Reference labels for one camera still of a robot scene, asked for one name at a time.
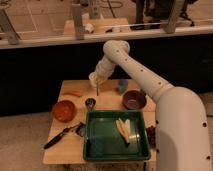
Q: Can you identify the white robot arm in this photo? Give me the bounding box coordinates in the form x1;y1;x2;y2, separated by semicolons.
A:
95;40;213;171

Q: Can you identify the purple bowl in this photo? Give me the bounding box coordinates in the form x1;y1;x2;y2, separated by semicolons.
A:
122;90;147;110

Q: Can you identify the red bowl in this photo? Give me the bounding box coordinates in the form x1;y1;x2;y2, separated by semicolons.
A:
52;100;75;122

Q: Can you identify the white cup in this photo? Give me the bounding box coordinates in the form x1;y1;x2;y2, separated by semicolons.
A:
89;72;98;88

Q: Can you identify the blue cup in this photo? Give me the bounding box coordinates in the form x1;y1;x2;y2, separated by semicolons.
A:
116;79;128;93

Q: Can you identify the small metal cup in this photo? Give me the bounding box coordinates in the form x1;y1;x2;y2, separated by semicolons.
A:
85;98;96;110

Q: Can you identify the orange carrot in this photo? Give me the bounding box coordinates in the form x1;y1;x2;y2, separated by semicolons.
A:
63;91;82;97

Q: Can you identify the green plastic tray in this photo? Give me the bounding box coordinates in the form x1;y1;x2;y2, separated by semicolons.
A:
83;110;151;161

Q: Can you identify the bunch of dark grapes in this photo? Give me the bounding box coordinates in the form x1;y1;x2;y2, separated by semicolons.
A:
146;126;156;148

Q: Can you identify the wooden table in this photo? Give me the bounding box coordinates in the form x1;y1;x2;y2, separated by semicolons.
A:
42;78;161;166

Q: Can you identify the black handled peeler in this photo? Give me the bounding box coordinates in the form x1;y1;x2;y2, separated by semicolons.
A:
44;122;85;149

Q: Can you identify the grey metal post middle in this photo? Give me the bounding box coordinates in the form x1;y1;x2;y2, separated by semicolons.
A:
72;4;84;40

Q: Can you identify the grey metal post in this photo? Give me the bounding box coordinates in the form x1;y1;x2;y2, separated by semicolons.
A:
0;9;20;45
164;0;184;34
72;4;84;40

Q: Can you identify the grey metal post right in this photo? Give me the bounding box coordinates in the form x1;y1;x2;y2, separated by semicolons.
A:
164;0;184;34

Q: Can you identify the grey metal post left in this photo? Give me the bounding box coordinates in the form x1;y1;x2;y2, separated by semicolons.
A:
0;9;20;45

